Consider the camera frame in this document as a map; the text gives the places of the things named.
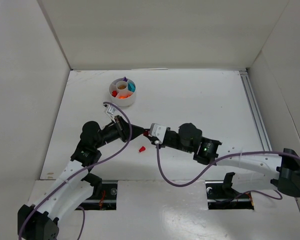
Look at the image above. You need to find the orange lego brick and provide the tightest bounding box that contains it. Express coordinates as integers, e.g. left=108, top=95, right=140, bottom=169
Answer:
left=116, top=92, right=130, bottom=99

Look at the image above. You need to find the white round divided container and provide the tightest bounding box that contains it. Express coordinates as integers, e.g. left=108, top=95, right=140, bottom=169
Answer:
left=108, top=77, right=137, bottom=107

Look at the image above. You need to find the long teal lego brick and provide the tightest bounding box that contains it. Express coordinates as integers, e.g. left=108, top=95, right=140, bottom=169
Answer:
left=127, top=82, right=136, bottom=93

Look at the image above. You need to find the brown lego plate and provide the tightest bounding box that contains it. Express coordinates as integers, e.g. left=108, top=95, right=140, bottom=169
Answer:
left=117, top=84, right=127, bottom=90

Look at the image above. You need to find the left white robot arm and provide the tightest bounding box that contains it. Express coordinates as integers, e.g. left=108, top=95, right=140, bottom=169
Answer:
left=17, top=115, right=145, bottom=240

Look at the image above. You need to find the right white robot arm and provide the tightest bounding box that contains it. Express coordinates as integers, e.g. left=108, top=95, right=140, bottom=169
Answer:
left=154, top=123, right=300, bottom=198

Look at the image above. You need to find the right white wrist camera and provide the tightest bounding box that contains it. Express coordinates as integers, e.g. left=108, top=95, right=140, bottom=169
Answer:
left=148, top=123, right=171, bottom=145

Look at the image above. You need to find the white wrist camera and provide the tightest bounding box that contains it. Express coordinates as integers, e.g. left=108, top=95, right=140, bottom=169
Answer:
left=148, top=123, right=171, bottom=145
left=103, top=104, right=116, bottom=122

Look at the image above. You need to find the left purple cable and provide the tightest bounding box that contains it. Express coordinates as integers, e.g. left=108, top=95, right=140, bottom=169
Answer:
left=17, top=101, right=133, bottom=240

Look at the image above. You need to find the purple cable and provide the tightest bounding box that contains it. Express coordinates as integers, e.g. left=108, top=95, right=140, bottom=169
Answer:
left=155, top=144, right=300, bottom=200
left=17, top=101, right=133, bottom=240

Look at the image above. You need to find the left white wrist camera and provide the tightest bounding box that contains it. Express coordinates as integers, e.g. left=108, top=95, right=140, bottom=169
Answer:
left=103, top=104, right=116, bottom=122

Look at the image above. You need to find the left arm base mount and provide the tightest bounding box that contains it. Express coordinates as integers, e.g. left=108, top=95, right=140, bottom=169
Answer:
left=79, top=181, right=118, bottom=211

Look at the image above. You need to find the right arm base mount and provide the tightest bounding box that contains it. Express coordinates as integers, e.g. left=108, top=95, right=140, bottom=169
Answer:
left=205, top=172, right=254, bottom=210

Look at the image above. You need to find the aluminium rail right side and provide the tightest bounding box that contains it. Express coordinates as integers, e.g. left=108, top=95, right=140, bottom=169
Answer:
left=239, top=70, right=272, bottom=151

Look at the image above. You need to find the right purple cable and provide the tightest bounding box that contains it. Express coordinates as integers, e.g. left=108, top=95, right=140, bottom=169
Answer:
left=155, top=144, right=300, bottom=200

